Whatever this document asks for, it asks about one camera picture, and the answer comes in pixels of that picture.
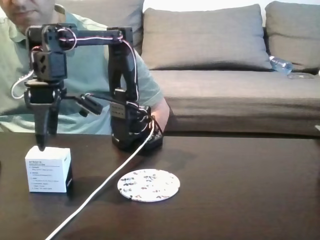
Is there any white servo box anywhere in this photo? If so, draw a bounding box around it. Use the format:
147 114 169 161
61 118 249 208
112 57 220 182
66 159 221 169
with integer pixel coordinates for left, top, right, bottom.
24 145 74 194

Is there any person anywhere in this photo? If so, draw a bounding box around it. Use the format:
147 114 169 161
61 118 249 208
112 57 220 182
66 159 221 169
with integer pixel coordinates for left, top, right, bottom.
0 0 171 136

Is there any round cartoon print coaster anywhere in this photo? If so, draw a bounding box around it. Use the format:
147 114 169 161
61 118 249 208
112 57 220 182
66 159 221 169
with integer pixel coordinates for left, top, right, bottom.
116 168 181 203

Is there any wide grey sofa cushion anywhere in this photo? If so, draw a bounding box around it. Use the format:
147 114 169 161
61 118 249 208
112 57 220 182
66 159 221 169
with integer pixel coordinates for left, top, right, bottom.
141 3 273 72

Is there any grey fabric sofa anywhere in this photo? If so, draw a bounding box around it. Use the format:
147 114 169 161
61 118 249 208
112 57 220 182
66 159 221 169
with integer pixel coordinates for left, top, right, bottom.
56 0 320 138

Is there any clear plastic water bottle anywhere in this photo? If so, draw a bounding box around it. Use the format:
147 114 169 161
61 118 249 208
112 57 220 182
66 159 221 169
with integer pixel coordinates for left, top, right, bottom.
268 55 294 75

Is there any shallow glass dish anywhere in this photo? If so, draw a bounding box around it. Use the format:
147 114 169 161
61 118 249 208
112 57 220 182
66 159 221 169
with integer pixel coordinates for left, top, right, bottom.
286 73 315 81

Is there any thin white looped cable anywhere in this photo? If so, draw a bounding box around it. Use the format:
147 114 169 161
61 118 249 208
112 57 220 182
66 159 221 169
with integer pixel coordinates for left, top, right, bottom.
10 69 35 100

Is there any black oval gripper camera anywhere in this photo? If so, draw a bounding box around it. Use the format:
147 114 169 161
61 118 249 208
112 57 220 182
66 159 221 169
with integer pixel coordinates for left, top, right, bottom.
79 93 104 118

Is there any long white cable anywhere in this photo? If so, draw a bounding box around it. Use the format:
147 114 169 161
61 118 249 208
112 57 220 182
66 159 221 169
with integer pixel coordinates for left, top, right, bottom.
44 116 157 240

